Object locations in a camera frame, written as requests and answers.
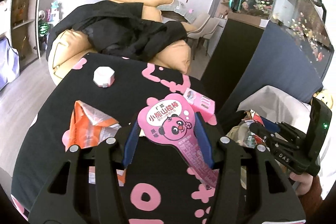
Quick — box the fish tank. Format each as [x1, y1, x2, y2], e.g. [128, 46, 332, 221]
[229, 0, 334, 79]

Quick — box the black Hello Kitty tablecloth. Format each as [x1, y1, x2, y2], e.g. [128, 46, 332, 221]
[12, 53, 242, 223]

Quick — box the person right hand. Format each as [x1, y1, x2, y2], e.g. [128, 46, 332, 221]
[289, 172, 313, 196]

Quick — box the pink bear lollipop wrapper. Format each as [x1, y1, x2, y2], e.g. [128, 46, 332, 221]
[137, 93, 218, 188]

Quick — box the orange sofa chair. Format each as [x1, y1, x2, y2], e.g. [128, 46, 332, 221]
[46, 0, 192, 85]

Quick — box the black jacket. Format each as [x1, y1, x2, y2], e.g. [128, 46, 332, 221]
[46, 0, 187, 62]

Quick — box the dark blue cloth cover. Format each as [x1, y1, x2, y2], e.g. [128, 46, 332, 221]
[218, 22, 323, 119]

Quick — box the purple covered object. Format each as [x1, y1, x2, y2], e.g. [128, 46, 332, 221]
[0, 37, 19, 89]

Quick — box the beige dining chair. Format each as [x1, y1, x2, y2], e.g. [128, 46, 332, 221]
[187, 13, 221, 59]

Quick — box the yellow trash bag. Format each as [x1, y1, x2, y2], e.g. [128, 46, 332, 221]
[227, 120, 264, 148]

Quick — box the pink toy box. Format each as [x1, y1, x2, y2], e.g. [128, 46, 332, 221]
[183, 88, 215, 122]

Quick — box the wooden shelf unit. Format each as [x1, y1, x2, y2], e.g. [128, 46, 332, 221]
[6, 0, 41, 70]

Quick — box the orange plastic tissue bag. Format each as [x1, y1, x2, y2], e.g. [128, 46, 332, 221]
[65, 99, 127, 187]

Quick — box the white cloth covered seat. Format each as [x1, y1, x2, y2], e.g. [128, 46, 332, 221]
[238, 85, 311, 133]

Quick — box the yellow duck plush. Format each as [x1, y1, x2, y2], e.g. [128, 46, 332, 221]
[314, 89, 334, 110]

